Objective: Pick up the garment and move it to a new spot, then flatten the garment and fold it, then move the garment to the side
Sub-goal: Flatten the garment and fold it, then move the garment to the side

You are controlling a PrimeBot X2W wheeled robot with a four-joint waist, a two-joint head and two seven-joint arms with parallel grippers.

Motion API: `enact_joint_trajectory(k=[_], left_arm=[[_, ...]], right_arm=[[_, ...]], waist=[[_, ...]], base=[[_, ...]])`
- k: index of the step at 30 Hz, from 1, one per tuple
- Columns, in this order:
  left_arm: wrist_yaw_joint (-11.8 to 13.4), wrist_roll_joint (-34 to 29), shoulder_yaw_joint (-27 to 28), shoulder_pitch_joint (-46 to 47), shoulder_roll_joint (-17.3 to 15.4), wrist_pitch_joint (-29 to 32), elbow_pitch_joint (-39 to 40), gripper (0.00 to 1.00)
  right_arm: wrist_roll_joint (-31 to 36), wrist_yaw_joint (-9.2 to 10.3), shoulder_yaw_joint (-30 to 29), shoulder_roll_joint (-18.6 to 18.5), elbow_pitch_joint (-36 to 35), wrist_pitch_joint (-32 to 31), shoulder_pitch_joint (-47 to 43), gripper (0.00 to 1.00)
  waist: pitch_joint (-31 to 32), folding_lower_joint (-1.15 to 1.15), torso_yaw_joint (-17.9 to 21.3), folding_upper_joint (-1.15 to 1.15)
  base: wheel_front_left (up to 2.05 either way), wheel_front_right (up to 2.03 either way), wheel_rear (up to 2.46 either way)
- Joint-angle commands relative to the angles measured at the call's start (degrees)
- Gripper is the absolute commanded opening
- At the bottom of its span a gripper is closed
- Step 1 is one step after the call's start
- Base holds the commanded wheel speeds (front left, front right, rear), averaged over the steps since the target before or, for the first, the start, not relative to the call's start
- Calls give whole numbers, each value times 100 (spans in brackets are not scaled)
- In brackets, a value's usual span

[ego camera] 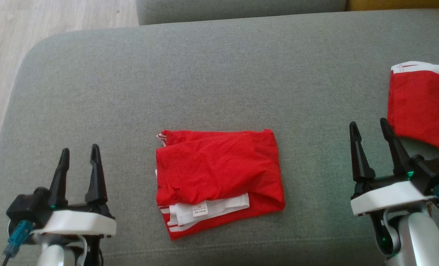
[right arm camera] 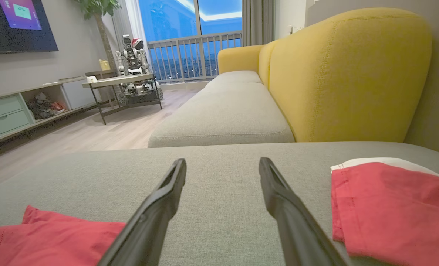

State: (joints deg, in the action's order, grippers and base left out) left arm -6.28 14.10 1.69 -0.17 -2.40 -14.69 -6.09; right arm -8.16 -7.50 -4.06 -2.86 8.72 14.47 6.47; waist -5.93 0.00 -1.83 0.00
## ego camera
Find left arm cable teal plug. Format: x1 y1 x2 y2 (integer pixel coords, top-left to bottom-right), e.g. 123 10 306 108
2 220 34 266

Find red basketball shorts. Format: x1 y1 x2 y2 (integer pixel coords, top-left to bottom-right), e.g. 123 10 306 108
386 61 439 154

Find grey sofa seat cushion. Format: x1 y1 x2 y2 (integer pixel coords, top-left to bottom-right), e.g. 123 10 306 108
136 0 348 26

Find red Bulls jersey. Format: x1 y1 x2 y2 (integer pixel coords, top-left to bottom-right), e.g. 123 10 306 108
155 128 286 241

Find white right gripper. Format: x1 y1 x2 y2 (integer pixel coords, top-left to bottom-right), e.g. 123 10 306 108
349 117 436 217

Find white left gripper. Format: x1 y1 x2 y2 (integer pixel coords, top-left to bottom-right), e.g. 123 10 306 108
32 144 117 238

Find grey sofa ottoman cushion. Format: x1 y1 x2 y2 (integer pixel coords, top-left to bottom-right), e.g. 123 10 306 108
0 9 439 266

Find yellow sofa backrest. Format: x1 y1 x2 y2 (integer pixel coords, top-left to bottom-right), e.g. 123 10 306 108
347 0 439 11

